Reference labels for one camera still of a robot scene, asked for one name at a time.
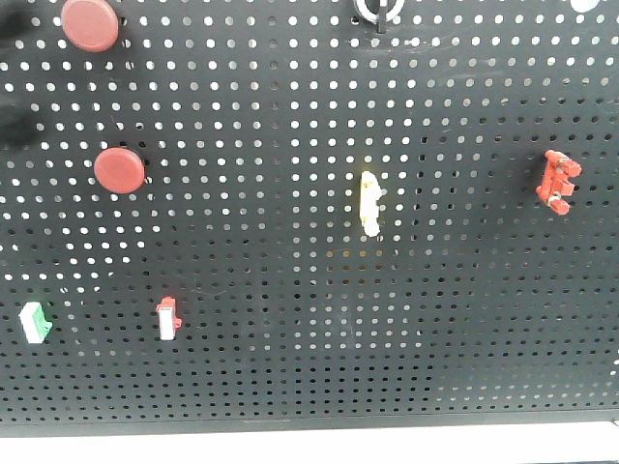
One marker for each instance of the red push button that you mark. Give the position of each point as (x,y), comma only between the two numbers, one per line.
(119,170)
(91,25)

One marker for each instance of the yellow toggle switch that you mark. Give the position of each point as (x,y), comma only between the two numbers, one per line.
(369,210)

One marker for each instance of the black rotary selector switch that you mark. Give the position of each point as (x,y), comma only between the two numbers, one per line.
(386,11)

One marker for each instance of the black perforated pegboard panel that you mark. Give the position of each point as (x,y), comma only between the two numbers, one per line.
(476,303)

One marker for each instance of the red toggle switch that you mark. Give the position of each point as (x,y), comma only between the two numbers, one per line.
(556,182)

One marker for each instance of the green white rocker switch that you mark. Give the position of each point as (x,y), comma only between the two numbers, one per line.
(33,322)

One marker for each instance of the white standing desk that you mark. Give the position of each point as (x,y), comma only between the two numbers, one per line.
(534,443)

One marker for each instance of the red white rocker switch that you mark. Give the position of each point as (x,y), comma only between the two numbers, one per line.
(169,322)

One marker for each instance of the upper red push button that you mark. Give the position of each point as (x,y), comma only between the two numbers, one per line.
(91,25)

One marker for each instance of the lower red push button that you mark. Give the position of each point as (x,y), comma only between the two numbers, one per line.
(119,170)

